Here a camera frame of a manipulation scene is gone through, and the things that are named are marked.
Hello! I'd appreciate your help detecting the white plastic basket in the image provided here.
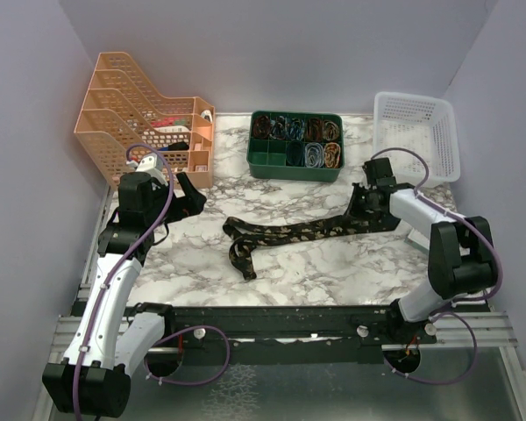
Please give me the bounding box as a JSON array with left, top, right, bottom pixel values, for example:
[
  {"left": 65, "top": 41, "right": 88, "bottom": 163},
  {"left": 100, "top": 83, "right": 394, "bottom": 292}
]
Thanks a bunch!
[{"left": 373, "top": 91, "right": 461, "bottom": 188}]

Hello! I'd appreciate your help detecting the green compartment tray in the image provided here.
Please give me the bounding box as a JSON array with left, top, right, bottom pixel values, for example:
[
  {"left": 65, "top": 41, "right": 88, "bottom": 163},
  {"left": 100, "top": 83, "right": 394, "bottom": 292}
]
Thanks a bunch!
[{"left": 246, "top": 111, "right": 345, "bottom": 182}]

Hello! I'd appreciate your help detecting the black floral necktie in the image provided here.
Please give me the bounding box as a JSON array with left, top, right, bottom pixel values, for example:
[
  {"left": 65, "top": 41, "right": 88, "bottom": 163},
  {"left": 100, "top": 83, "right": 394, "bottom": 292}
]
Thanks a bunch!
[{"left": 223, "top": 215, "right": 379, "bottom": 281}]

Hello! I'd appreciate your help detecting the orange plastic file organizer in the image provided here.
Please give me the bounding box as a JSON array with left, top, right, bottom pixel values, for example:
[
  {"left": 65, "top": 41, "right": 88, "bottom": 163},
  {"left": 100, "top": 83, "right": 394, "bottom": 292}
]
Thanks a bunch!
[{"left": 75, "top": 52, "right": 216, "bottom": 189}]

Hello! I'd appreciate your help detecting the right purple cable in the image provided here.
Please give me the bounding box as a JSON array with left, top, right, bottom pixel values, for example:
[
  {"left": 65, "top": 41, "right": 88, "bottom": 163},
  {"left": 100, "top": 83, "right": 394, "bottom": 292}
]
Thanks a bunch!
[{"left": 370, "top": 147, "right": 505, "bottom": 308}]

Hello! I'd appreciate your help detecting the small white red box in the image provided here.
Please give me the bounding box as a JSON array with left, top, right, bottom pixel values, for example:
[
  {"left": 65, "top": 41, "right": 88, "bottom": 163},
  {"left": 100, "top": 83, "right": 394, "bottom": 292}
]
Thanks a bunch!
[{"left": 405, "top": 229, "right": 430, "bottom": 254}]

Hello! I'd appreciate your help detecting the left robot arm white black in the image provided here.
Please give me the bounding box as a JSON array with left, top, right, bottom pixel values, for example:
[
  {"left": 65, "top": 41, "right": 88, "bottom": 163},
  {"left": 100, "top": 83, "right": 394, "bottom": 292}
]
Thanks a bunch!
[{"left": 42, "top": 171, "right": 206, "bottom": 417}]

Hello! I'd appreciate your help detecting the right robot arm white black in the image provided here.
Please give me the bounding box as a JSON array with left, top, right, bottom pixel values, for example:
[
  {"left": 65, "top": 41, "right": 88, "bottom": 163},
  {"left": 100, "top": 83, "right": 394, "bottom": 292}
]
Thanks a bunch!
[{"left": 344, "top": 158, "right": 502, "bottom": 343}]

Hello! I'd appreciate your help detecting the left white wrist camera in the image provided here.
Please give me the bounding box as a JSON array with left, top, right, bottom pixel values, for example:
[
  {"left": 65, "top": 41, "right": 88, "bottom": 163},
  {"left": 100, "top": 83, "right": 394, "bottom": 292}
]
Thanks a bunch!
[{"left": 126, "top": 153, "right": 167, "bottom": 184}]

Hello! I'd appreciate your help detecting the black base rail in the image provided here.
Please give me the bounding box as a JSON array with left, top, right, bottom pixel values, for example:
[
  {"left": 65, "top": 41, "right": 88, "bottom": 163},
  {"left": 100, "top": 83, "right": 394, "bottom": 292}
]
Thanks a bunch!
[{"left": 113, "top": 302, "right": 439, "bottom": 366}]

